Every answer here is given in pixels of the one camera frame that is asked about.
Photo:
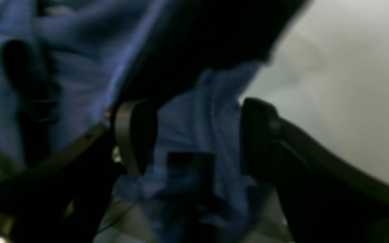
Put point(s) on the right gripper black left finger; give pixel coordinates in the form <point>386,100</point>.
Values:
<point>135,126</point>

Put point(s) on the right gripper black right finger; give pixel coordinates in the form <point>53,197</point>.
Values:
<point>324,198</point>

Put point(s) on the blue-grey printed t-shirt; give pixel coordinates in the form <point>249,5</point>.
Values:
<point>65,66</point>

